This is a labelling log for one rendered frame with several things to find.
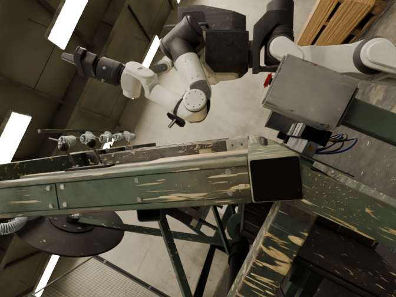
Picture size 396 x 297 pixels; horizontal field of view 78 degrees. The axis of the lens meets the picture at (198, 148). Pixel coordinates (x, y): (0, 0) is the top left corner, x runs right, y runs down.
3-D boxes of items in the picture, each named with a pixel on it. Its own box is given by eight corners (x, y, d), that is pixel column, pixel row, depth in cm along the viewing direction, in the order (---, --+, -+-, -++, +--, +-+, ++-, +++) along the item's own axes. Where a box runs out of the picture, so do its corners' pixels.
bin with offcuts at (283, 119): (305, 114, 507) (276, 102, 517) (295, 137, 506) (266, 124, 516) (299, 119, 558) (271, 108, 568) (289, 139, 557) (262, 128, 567)
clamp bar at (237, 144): (248, 149, 141) (243, 108, 140) (71, 168, 166) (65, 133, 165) (248, 148, 151) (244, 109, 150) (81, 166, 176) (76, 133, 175)
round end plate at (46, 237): (83, 269, 142) (-21, 207, 154) (81, 277, 143) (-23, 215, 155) (142, 219, 220) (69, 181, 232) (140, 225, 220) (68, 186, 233)
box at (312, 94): (365, 81, 52) (285, 51, 55) (338, 132, 54) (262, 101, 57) (344, 89, 64) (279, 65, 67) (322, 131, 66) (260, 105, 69)
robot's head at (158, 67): (172, 54, 117) (158, 57, 119) (167, 59, 110) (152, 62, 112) (176, 68, 120) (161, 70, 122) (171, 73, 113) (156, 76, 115)
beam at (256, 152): (305, 200, 56) (300, 153, 56) (252, 204, 59) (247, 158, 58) (260, 144, 272) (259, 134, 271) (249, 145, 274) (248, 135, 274)
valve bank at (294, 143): (377, 136, 75) (302, 106, 79) (354, 177, 77) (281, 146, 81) (326, 133, 124) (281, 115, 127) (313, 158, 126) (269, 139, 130)
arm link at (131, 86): (106, 92, 91) (136, 102, 92) (107, 66, 84) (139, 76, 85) (117, 78, 99) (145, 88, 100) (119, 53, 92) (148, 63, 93)
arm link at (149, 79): (119, 85, 91) (148, 103, 89) (121, 63, 85) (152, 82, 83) (131, 80, 96) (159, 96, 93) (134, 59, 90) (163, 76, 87)
